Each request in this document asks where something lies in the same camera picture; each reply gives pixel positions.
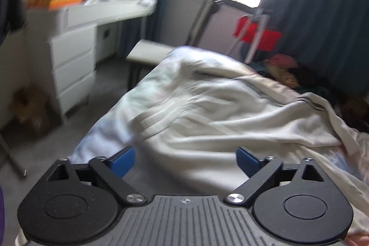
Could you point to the cream white sweatpants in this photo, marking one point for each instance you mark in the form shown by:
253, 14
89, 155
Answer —
192, 128

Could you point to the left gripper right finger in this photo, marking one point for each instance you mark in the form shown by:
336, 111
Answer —
291, 200

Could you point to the white stool bench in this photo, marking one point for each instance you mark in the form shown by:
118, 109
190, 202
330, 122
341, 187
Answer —
145, 53

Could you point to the pile of mixed clothes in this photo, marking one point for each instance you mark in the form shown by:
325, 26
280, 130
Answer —
284, 69

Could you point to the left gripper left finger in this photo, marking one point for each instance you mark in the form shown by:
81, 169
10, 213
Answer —
80, 200

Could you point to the pastel pink quilt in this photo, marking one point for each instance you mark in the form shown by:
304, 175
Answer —
175, 212

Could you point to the cardboard box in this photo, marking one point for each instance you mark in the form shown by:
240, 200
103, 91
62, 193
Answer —
29, 107

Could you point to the teal blue curtain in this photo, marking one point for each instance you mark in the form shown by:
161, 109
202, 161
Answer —
328, 36

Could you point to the white vanity desk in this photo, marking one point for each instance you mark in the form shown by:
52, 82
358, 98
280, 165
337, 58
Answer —
61, 46

